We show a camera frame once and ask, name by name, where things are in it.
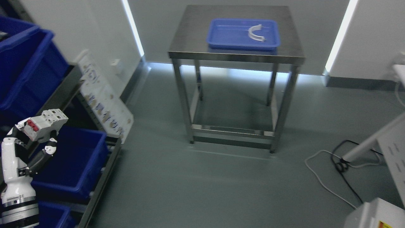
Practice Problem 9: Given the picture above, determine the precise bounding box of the white desk leg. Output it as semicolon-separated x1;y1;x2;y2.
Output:
340;113;405;163

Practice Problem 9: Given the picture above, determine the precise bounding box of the white desk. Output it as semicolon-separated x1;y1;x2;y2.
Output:
377;122;405;205

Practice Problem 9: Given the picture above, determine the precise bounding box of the white cabinet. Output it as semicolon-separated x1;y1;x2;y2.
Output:
343;198;405;228

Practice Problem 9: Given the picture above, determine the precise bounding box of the white label board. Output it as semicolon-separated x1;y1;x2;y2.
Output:
75;49;134;144

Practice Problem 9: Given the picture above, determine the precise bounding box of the blue bin lower centre-left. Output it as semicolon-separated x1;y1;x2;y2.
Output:
36;201;76;228

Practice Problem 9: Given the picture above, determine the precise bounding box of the blue plastic tray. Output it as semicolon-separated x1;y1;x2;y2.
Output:
206;18;281;51

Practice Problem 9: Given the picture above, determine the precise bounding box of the blue bin with breaker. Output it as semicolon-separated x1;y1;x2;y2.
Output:
0;16;69;117

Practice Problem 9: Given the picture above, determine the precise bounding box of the grey circuit breaker red switch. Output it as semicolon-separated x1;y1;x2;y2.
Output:
15;109;69;143

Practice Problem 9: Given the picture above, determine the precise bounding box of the black cable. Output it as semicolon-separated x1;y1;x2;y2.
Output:
331;140;384;204

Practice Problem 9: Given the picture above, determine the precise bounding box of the stainless steel table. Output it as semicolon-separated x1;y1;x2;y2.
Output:
168;5;305;154

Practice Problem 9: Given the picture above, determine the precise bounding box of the blue bin lower left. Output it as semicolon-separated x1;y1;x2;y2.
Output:
32;126;109;202

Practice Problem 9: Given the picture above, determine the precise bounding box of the white cable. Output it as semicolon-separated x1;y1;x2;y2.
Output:
304;149;383;209

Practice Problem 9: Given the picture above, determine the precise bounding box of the white curved bracket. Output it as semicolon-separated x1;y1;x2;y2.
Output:
248;24;268;43

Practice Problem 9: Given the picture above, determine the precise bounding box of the metal shelf rack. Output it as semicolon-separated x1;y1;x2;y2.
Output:
0;0;122;228

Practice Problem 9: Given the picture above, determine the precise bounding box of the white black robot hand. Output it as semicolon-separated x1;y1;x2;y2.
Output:
1;126;58;206

